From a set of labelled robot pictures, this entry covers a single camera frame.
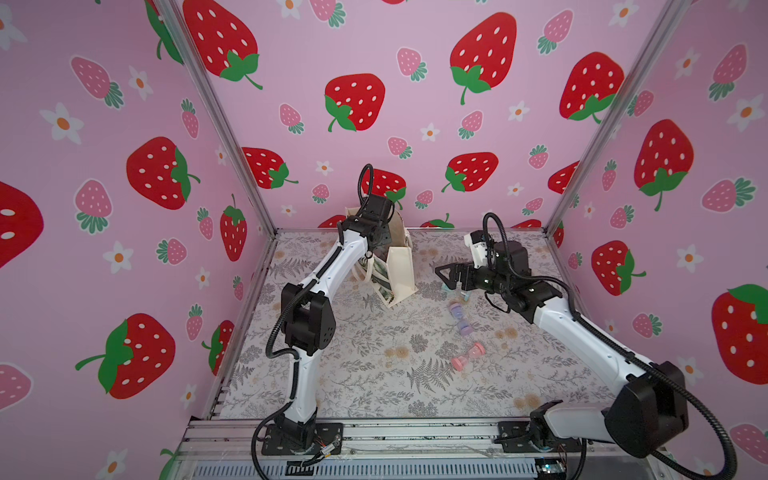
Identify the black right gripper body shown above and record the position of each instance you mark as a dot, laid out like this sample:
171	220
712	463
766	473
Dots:
466	276

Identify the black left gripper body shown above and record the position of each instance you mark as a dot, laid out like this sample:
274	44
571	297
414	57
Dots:
384	234

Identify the teal hourglass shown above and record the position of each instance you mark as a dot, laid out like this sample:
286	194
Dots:
457	295

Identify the purple hourglass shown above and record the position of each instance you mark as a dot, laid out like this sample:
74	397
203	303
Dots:
463	324

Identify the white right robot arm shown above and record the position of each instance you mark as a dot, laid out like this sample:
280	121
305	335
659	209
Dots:
647	410

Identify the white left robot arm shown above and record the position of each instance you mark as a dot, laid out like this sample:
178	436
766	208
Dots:
308	322

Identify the cream canvas tote bag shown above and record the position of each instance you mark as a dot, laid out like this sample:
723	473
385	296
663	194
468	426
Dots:
389	268

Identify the pink hourglass right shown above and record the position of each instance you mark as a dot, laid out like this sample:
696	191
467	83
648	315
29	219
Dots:
460	362

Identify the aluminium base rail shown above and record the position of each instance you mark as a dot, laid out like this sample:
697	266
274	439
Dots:
432	448

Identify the silver corner frame post left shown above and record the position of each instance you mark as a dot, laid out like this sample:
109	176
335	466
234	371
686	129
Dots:
180	35

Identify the silver corner frame post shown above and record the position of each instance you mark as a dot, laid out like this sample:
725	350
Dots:
180	35
663	30

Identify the silver corner frame post right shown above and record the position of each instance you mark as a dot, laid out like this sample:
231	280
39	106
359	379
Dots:
663	30

